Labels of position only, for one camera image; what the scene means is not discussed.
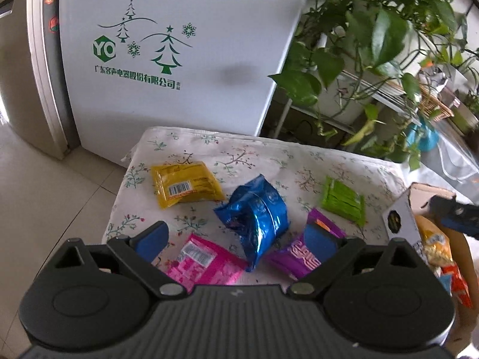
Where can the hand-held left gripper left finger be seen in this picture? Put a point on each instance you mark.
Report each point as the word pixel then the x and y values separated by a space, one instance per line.
pixel 151 241

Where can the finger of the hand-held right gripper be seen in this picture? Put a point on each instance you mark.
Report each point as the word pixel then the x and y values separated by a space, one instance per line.
pixel 460 222

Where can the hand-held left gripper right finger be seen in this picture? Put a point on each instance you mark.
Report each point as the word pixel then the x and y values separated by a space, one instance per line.
pixel 320 246

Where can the purple snack packet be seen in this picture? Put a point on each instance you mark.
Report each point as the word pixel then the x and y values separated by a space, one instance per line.
pixel 292 258

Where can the orange-yellow snack bag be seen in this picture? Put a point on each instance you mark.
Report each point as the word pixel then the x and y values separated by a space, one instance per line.
pixel 434 246

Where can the green snack packet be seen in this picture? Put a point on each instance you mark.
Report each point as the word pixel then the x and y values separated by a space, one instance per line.
pixel 342 202

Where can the orange snack packet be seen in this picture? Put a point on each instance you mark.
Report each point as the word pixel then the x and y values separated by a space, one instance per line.
pixel 458 284

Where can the white cardboard box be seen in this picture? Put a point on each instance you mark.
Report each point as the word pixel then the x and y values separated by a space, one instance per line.
pixel 398 217

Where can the pink snack packet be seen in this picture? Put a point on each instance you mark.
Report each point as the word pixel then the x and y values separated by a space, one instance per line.
pixel 209 269

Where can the blue foil snack bag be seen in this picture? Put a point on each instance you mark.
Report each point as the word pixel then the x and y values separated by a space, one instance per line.
pixel 258 217

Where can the yellow snack packet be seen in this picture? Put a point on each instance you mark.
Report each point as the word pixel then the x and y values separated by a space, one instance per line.
pixel 187 179

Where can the clear plastic bag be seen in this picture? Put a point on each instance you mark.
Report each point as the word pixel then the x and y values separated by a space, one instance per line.
pixel 456 157

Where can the teal pot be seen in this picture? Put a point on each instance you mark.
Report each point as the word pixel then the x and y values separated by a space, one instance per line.
pixel 423 138

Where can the floral tablecloth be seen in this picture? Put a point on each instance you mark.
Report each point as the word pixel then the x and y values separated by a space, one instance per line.
pixel 262 157

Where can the wicker basket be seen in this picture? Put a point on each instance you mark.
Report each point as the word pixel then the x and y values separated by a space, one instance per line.
pixel 436 104

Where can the white metal plant stand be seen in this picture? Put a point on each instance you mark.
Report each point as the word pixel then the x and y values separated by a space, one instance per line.
pixel 389 99

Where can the white planter pot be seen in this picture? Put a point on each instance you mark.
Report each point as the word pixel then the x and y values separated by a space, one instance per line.
pixel 344 97

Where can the green pothos plant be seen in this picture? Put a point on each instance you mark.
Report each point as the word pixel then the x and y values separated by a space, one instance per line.
pixel 389 33

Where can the silver refrigerator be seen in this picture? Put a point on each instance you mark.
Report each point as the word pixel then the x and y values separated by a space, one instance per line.
pixel 22 82

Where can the white freezer with green print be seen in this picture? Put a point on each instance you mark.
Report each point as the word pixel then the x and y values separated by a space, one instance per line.
pixel 205 37

